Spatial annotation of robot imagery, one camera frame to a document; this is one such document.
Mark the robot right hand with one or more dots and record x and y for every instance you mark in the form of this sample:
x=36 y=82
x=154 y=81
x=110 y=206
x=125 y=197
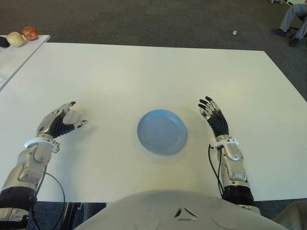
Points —
x=217 y=122

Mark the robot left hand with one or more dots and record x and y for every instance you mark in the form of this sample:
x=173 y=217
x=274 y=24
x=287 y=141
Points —
x=51 y=122

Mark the white charger block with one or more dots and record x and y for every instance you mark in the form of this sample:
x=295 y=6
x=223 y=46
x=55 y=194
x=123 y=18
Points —
x=73 y=116

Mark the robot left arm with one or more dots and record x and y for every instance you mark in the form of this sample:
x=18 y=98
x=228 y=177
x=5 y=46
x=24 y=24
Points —
x=26 y=167

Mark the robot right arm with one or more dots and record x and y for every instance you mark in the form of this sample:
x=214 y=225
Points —
x=236 y=167

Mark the blue round plate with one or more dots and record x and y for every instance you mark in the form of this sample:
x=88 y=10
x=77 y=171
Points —
x=161 y=131

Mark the white side table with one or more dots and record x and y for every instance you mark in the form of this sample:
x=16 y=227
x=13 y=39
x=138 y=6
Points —
x=18 y=57

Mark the pale round fruit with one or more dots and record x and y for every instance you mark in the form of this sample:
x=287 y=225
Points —
x=15 y=39

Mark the red-brown round bread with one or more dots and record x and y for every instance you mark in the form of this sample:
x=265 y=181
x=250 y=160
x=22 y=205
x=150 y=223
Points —
x=30 y=33

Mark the black round object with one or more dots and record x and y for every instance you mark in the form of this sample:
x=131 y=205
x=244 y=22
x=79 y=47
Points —
x=4 y=42

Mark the grey robot torso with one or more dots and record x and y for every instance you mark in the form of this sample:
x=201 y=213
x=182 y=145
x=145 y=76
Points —
x=168 y=210

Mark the seated person in jeans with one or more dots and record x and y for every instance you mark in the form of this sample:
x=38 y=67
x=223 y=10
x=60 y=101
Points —
x=289 y=18

